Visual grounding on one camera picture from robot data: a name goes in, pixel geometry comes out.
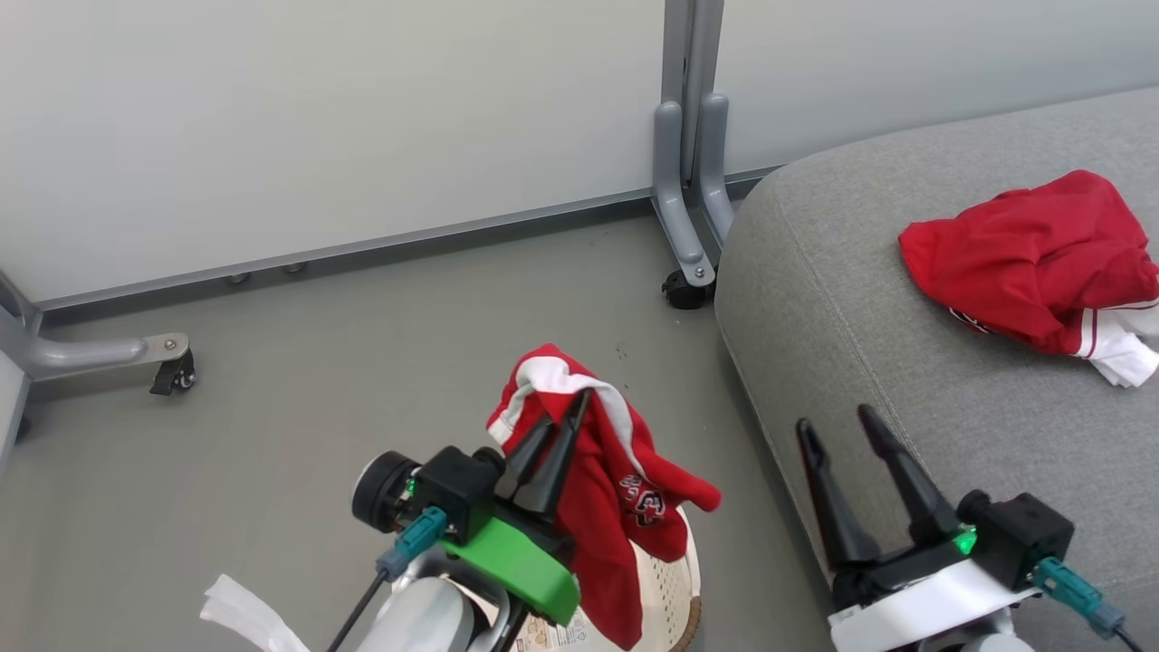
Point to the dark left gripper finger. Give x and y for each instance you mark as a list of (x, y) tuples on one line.
[(557, 471), (525, 466)]

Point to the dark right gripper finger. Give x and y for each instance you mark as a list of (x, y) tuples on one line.
[(838, 516), (914, 493)]

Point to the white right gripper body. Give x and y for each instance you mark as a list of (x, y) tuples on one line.
[(905, 602)]

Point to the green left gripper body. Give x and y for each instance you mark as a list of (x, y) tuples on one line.
[(525, 570)]

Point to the red garment with white stripes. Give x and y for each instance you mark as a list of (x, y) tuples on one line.
[(607, 507)]

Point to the red jersey with white trim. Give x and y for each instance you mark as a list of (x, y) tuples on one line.
[(1023, 254)]

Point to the grey fabric sofa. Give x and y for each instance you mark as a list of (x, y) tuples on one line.
[(860, 299)]

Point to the white perforated laundry basket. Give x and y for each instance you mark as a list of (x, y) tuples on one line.
[(665, 589)]

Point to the black caster wheel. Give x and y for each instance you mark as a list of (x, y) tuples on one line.
[(684, 292), (177, 376)]

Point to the white fabric strip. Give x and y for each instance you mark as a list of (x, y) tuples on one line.
[(244, 616)]

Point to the long grey partition foot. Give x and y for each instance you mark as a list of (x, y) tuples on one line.
[(675, 199)]

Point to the short grey partition foot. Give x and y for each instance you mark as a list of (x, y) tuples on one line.
[(715, 172)]

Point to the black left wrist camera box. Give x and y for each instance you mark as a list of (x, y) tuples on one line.
[(462, 489)]

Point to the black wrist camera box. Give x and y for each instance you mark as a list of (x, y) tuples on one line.
[(1028, 539), (462, 489)]

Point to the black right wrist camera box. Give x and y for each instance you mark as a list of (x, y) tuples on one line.
[(1028, 539)]

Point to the grey partition bottom rail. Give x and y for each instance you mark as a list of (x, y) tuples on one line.
[(362, 246)]

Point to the grey partition leg with bracket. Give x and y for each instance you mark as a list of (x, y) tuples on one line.
[(81, 351)]

